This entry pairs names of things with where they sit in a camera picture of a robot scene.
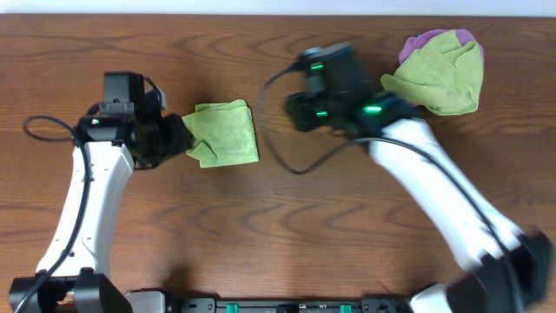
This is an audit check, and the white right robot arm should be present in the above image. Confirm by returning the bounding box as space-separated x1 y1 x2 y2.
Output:
285 43 553 313

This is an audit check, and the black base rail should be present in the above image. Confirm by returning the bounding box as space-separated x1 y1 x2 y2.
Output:
125 289 418 313

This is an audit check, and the olive green folded cloth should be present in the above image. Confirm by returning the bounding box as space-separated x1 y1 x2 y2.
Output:
380 30 485 117

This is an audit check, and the purple cloth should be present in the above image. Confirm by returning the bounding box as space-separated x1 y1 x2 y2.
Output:
398 29 480 108

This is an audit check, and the light green microfiber cloth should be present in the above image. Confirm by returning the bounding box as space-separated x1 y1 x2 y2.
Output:
182 99 259 169

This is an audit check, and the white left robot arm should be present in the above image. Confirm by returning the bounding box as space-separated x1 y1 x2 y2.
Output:
9 71 193 312

